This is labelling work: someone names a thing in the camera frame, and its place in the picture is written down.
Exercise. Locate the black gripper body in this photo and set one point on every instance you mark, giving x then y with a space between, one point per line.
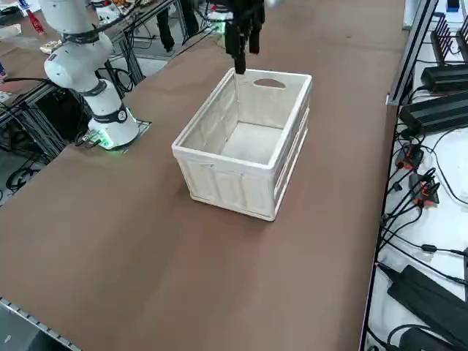
245 11

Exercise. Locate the white folding storage box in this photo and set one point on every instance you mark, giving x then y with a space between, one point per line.
226 190

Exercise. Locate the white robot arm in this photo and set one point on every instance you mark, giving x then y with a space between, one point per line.
73 66
217 16

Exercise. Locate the dark blue small box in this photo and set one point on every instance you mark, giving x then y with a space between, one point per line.
453 4

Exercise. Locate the person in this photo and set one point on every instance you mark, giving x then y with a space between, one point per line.
166 25

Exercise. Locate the black finned rack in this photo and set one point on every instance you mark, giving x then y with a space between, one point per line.
438 40

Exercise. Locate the large black power adapter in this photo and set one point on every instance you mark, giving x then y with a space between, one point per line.
424 296
431 109

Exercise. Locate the small black power adapter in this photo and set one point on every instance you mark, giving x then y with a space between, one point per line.
446 77

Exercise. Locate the black orange plug adapter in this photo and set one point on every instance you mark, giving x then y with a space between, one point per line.
409 157
426 190

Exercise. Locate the red bottle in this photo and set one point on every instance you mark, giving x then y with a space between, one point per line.
35 22

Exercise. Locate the aluminium frame workbench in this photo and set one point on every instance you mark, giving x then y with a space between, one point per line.
134 62

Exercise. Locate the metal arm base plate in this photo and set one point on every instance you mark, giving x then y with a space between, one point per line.
144 124

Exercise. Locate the aluminium profile post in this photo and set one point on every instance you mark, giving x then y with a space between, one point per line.
417 47

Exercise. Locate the aluminium table edge rail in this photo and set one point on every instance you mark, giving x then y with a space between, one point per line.
36 321

